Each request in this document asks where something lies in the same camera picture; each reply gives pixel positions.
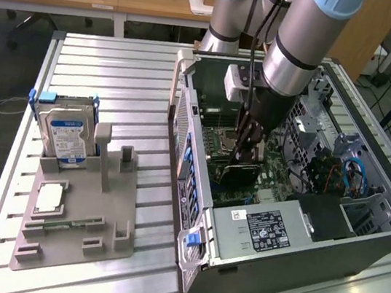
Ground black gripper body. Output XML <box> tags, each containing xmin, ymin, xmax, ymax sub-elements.
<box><xmin>236</xmin><ymin>82</ymin><xmax>299</xmax><ymax>144</ymax></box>

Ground green graphics card black fan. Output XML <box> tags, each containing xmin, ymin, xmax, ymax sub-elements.
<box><xmin>210</xmin><ymin>157</ymin><xmax>263</xmax><ymax>192</ymax></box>

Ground CPU socket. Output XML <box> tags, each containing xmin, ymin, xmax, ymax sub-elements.
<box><xmin>214</xmin><ymin>126</ymin><xmax>240</xmax><ymax>157</ymax></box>

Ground green motherboard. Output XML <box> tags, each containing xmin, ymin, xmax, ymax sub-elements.
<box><xmin>186</xmin><ymin>102</ymin><xmax>313</xmax><ymax>220</ymax></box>

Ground black installed RAM stick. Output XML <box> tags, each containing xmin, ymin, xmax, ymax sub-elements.
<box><xmin>208</xmin><ymin>151</ymin><xmax>234</xmax><ymax>172</ymax></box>

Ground metal disk bay cage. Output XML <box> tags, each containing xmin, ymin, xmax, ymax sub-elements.
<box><xmin>280</xmin><ymin>93</ymin><xmax>347</xmax><ymax>169</ymax></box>

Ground grey power supply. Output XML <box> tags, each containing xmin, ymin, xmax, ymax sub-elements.
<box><xmin>205</xmin><ymin>188</ymin><xmax>320</xmax><ymax>276</ymax></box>

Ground blue case latch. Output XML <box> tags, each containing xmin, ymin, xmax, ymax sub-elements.
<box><xmin>181</xmin><ymin>230</ymin><xmax>202</xmax><ymax>253</ymax></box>

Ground wooden cabinet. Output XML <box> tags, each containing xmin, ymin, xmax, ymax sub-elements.
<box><xmin>319</xmin><ymin>0</ymin><xmax>391</xmax><ymax>89</ymax></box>

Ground white papers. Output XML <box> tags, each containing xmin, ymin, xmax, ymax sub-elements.
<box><xmin>183</xmin><ymin>0</ymin><xmax>216</xmax><ymax>19</ymax></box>

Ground black open PC case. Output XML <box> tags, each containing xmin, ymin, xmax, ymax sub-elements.
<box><xmin>139</xmin><ymin>35</ymin><xmax>391</xmax><ymax>293</ymax></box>

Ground grey parts rack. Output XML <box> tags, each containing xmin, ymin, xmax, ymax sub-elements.
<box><xmin>8</xmin><ymin>110</ymin><xmax>152</xmax><ymax>289</ymax></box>

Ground hard disk blue carrier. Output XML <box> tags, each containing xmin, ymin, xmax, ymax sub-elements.
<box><xmin>17</xmin><ymin>84</ymin><xmax>102</xmax><ymax>176</ymax></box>

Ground green RAM stick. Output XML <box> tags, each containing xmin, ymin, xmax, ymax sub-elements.
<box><xmin>43</xmin><ymin>215</ymin><xmax>91</xmax><ymax>239</ymax></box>

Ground silver CPU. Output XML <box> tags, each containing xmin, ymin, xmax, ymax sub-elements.
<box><xmin>33</xmin><ymin>181</ymin><xmax>67</xmax><ymax>216</ymax></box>

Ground black chair base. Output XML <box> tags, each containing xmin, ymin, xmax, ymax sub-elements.
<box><xmin>4</xmin><ymin>9</ymin><xmax>60</xmax><ymax>57</ymax></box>

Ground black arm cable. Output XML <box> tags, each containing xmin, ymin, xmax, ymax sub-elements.
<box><xmin>241</xmin><ymin>0</ymin><xmax>294</xmax><ymax>116</ymax></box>

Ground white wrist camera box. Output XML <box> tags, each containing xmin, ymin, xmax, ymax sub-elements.
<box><xmin>220</xmin><ymin>62</ymin><xmax>269</xmax><ymax>106</ymax></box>

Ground red black wire bundle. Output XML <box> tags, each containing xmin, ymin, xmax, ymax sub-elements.
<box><xmin>301</xmin><ymin>151</ymin><xmax>350</xmax><ymax>199</ymax></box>

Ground blue wire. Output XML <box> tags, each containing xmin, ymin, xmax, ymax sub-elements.
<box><xmin>339</xmin><ymin>155</ymin><xmax>372</xmax><ymax>199</ymax></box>

